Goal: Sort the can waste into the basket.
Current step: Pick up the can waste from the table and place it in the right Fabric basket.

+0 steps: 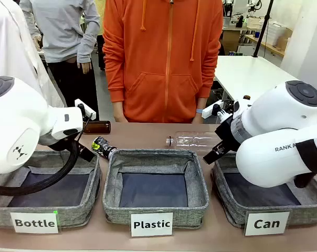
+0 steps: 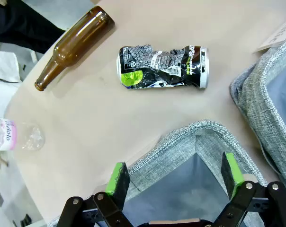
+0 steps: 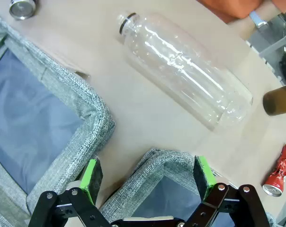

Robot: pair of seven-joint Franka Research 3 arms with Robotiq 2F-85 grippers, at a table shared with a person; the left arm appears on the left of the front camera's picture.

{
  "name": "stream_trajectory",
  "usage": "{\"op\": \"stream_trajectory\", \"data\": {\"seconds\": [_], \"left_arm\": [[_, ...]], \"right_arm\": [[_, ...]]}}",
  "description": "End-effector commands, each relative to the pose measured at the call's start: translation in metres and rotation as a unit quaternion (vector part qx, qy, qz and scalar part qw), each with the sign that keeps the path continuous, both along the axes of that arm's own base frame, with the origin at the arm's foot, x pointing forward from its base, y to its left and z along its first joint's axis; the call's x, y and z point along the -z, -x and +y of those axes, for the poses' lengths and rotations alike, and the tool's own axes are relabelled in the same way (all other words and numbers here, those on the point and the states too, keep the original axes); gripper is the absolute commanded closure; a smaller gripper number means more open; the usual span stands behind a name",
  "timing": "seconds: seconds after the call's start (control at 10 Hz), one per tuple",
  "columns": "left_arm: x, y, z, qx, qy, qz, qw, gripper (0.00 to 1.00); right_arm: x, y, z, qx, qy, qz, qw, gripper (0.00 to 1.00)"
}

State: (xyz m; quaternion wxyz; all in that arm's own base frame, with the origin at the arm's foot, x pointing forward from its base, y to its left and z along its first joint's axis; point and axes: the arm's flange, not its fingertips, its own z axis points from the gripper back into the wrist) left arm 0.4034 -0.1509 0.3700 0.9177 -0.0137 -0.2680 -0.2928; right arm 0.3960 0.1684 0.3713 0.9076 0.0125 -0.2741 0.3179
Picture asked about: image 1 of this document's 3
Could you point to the white Bottle label card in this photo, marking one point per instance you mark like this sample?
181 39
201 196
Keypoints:
34 223

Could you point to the white background table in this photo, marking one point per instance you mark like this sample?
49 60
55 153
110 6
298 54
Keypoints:
250 73

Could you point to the grey fabric basket labelled Bottle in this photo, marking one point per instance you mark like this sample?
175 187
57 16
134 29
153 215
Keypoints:
94 183

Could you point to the person in orange hoodie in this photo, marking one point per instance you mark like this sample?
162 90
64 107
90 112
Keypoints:
161 65

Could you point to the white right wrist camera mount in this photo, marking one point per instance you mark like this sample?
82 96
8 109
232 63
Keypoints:
208 111

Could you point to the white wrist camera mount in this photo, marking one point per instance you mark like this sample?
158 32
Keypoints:
208 111
85 109

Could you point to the person in white coat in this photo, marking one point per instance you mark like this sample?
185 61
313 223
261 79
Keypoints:
9 44

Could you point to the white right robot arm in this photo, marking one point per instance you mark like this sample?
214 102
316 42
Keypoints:
274 157

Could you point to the crushed black green can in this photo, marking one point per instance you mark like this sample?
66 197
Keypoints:
102 146

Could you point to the clear ribbed plastic bottle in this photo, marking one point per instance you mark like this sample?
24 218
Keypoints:
190 141

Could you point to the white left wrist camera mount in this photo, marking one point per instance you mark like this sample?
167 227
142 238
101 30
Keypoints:
85 109

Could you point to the grey fabric basket labelled Plastic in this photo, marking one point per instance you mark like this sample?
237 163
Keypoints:
156 216

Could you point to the blue wristband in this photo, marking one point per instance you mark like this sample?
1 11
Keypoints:
199 111

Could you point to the brown cardboard box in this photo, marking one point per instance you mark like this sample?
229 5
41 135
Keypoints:
284 39

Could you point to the brown glass bottle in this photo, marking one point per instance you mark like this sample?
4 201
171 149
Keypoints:
100 127

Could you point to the wooden background desk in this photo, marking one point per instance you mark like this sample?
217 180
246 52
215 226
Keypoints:
266 44

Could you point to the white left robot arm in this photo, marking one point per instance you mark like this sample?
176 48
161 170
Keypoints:
16 118

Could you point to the orange person's left forearm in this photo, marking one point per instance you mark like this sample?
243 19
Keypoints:
208 76

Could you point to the white-coat person's hand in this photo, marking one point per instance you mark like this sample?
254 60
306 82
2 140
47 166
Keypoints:
37 42

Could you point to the white Can label card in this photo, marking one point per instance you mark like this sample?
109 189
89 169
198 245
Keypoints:
266 223

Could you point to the white Plastic label card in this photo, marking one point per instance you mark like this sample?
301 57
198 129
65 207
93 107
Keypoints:
151 224

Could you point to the person in grey sweater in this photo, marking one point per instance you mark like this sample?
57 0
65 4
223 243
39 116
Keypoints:
61 29

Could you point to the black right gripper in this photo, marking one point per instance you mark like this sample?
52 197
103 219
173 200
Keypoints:
228 132

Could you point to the grey fabric basket labelled Can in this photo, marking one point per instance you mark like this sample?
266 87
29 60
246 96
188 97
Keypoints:
224 194

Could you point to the grey person's hand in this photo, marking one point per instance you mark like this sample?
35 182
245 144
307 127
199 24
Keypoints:
86 67

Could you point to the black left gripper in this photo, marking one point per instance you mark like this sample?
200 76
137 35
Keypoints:
66 141

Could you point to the orange person's right hand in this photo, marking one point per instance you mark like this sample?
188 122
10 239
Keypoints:
119 113

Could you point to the black tripod pole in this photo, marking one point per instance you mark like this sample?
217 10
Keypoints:
263 29

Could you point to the orange person's left hand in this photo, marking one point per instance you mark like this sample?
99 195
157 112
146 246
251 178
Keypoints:
198 117

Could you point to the orange person's right forearm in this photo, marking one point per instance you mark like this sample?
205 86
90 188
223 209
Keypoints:
114 76

